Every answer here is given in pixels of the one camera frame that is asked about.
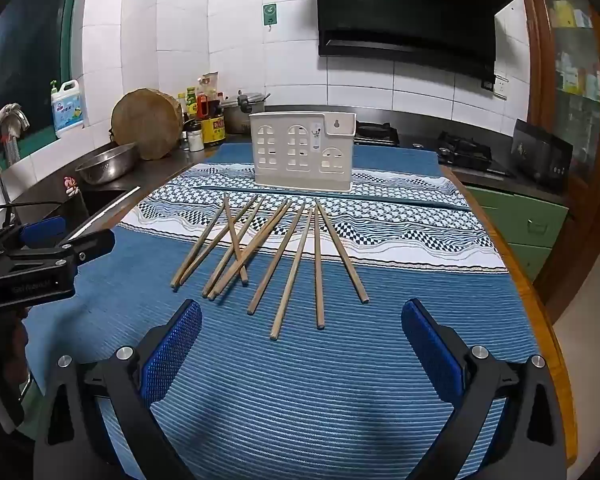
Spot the metal colander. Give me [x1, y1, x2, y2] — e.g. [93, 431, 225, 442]
[75, 143, 140, 185]

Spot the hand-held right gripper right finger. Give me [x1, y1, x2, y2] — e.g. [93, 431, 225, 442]
[401, 298, 567, 480]

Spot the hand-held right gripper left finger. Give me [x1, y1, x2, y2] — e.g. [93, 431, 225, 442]
[32, 299, 203, 480]

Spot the steel pot with lid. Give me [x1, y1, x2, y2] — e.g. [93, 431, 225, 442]
[221, 91, 271, 135]

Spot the wooden glass door cabinet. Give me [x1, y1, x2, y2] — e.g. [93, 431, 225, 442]
[514, 0, 600, 311]

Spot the black gas stove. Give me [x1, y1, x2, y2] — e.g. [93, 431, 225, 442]
[354, 121, 516, 177]

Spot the clear cooking oil bottle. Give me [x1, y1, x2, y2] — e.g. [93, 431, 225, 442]
[200, 72, 220, 107]

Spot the blue white detergent bottle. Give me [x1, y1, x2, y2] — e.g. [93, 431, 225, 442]
[50, 79, 88, 139]

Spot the yellow tin can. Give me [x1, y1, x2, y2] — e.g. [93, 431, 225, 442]
[201, 115, 227, 145]

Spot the black cable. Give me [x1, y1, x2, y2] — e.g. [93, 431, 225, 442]
[0, 201, 62, 213]

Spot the round wooden cutting board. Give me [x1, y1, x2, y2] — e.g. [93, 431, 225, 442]
[110, 88, 184, 161]

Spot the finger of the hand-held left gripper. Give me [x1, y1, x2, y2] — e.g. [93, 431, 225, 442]
[0, 231, 116, 311]
[2, 216, 70, 251]

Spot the white plastic chopstick holder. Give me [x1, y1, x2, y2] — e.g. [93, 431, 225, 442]
[248, 111, 357, 194]

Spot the hanging rag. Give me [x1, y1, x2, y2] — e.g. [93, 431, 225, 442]
[0, 102, 32, 137]

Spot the row of wooden chopsticks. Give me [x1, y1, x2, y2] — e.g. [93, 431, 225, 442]
[170, 194, 370, 342]

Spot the dark window with green frame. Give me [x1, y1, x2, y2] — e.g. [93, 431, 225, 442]
[0, 0, 87, 133]

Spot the black countertop appliance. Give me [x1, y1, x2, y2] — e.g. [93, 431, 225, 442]
[510, 119, 574, 194]

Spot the blue patterned tablecloth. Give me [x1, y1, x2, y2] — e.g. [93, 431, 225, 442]
[22, 141, 541, 480]

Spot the green drawer cabinet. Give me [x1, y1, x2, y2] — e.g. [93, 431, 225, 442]
[461, 184, 569, 282]

